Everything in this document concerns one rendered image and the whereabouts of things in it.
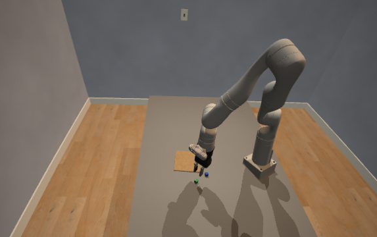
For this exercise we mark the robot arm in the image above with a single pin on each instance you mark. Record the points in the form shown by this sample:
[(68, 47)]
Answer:
[(286, 63)]

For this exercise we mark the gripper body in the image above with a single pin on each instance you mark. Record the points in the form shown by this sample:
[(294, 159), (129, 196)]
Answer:
[(203, 152)]

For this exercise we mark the tan square mat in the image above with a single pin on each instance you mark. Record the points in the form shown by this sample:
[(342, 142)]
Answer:
[(184, 161)]

